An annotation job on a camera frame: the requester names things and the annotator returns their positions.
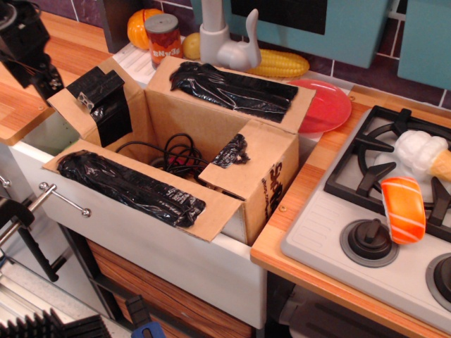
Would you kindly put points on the red beans can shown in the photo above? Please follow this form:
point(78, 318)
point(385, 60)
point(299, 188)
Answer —
point(164, 37)

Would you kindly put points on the brown cardboard box black tape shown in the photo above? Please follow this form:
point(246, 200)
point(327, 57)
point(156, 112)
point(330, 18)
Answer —
point(250, 161)

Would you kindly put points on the white toy sink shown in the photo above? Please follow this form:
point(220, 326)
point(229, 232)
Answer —
point(219, 272)

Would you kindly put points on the orange salmon sushi toy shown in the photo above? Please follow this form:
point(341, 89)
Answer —
point(404, 209)

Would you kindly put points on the toy ice cream cone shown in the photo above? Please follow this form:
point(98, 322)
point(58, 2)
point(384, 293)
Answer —
point(422, 156)

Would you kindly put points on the teal cabinet right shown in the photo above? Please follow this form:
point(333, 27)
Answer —
point(425, 48)

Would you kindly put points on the orange toy pumpkin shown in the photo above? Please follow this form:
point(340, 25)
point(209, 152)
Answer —
point(135, 28)

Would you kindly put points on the grey toy stove top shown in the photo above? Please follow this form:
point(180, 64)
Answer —
point(314, 240)

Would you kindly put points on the grey toy faucet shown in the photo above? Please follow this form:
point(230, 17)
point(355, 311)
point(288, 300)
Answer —
point(216, 46)

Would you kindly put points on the red plastic plate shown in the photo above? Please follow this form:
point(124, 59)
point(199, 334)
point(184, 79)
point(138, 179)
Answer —
point(329, 109)

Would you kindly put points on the teal cabinet with dark window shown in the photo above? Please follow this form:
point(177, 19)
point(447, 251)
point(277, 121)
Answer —
point(345, 31)

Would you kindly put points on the blue black clamp handle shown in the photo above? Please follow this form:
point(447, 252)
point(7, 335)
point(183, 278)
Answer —
point(144, 326)

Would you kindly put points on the black burner grate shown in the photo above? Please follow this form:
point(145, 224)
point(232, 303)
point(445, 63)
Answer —
point(370, 158)

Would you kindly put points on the metal clamp with black handle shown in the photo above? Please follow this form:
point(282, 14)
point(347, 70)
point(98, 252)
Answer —
point(18, 217)

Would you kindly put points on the yellow toy lemon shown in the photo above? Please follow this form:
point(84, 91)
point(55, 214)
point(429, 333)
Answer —
point(191, 46)

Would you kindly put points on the black stove knob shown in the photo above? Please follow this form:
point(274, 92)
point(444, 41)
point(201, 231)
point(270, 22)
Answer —
point(368, 243)
point(438, 280)

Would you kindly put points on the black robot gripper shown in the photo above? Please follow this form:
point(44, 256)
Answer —
point(23, 39)

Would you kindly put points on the yellow toy corn cob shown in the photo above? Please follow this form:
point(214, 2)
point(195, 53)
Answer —
point(280, 64)

